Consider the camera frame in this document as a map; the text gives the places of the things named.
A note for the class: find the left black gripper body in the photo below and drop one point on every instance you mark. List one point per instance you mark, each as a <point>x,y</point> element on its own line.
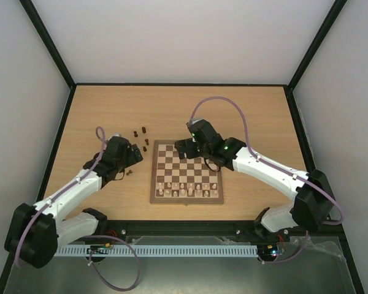
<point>122,164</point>

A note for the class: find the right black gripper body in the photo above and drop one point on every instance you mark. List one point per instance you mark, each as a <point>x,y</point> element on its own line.
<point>187,147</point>

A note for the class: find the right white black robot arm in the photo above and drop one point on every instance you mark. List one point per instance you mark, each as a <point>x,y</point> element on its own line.
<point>310,193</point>

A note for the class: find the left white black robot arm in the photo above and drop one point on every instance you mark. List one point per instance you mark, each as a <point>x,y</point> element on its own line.
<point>37,231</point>

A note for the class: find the wooden chess board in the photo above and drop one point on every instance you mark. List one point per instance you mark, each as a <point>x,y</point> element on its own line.
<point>168,168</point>

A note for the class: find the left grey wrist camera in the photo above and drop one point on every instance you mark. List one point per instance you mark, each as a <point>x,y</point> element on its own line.
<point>116,135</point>

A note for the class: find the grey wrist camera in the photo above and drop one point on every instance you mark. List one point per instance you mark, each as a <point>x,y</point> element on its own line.
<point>194,121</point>
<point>116,135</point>

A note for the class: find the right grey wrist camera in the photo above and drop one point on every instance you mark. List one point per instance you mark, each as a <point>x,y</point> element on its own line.
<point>194,121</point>

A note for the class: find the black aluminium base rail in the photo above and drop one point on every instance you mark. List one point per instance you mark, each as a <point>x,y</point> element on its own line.
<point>238,230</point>

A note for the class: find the light blue cable duct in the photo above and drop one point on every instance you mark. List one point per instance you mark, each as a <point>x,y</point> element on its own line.
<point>246,251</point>

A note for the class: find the black frame post left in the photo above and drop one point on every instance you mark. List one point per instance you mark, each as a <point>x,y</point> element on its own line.
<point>46,38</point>

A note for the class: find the black frame post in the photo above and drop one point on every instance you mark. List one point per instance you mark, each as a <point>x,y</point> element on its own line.
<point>318,39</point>
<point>46,38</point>

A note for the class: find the black frame post right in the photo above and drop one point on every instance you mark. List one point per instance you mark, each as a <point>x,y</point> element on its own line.
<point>318,39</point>

